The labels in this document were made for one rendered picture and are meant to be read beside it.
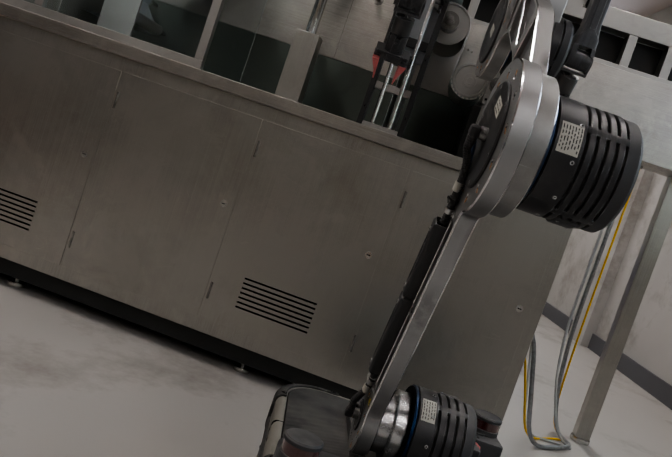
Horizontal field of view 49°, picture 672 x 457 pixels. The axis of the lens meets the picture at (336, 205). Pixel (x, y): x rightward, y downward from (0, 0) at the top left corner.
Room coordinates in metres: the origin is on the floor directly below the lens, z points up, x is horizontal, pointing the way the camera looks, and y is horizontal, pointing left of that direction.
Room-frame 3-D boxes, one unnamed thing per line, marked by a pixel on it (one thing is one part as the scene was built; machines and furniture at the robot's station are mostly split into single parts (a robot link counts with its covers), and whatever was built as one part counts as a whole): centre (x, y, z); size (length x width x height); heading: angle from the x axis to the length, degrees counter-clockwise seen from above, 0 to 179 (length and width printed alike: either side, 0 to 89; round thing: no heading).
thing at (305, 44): (2.72, 0.29, 1.18); 0.14 x 0.14 x 0.57
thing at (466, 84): (2.68, -0.31, 1.17); 0.26 x 0.12 x 0.12; 175
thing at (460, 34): (2.70, -0.18, 1.33); 0.25 x 0.14 x 0.14; 175
